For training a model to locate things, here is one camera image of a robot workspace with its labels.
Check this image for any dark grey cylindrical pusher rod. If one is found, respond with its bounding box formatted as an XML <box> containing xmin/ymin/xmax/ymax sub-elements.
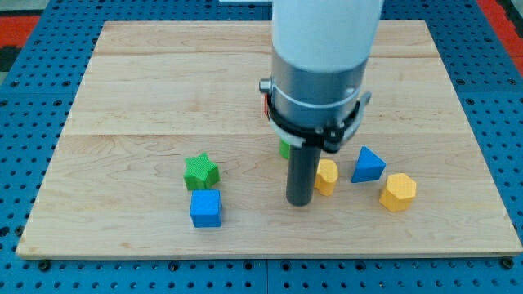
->
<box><xmin>286</xmin><ymin>146</ymin><xmax>321</xmax><ymax>207</ymax></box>

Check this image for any blue cube block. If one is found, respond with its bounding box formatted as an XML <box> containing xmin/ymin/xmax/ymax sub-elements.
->
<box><xmin>190</xmin><ymin>189</ymin><xmax>222</xmax><ymax>228</ymax></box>

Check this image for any yellow rounded block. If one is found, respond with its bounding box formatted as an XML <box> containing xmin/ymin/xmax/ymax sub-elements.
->
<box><xmin>314</xmin><ymin>159</ymin><xmax>338</xmax><ymax>196</ymax></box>

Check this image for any black clamp ring mount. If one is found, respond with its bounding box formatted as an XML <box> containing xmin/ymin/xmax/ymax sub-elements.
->
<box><xmin>268</xmin><ymin>91</ymin><xmax>372</xmax><ymax>154</ymax></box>

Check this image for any green block behind rod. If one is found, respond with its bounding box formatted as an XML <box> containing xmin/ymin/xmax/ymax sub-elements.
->
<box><xmin>279</xmin><ymin>140</ymin><xmax>290</xmax><ymax>159</ymax></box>

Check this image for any red block behind arm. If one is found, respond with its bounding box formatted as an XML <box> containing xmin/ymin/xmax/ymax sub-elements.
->
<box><xmin>263</xmin><ymin>94</ymin><xmax>270</xmax><ymax>119</ymax></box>

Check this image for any green star block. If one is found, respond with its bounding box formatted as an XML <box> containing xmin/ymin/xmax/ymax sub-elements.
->
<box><xmin>183</xmin><ymin>153</ymin><xmax>221</xmax><ymax>190</ymax></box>

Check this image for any wooden board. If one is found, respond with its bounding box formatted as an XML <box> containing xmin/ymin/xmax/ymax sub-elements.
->
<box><xmin>16</xmin><ymin>20</ymin><xmax>522</xmax><ymax>260</ymax></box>

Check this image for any yellow hexagon block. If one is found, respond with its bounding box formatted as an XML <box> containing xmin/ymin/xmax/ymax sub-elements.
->
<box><xmin>379</xmin><ymin>173</ymin><xmax>417</xmax><ymax>212</ymax></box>

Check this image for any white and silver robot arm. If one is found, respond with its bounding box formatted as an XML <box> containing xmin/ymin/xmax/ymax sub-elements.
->
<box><xmin>259</xmin><ymin>0</ymin><xmax>384</xmax><ymax>207</ymax></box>

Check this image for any blue triangle block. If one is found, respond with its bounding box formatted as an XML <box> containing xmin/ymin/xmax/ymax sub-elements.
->
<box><xmin>351</xmin><ymin>146</ymin><xmax>387</xmax><ymax>183</ymax></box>

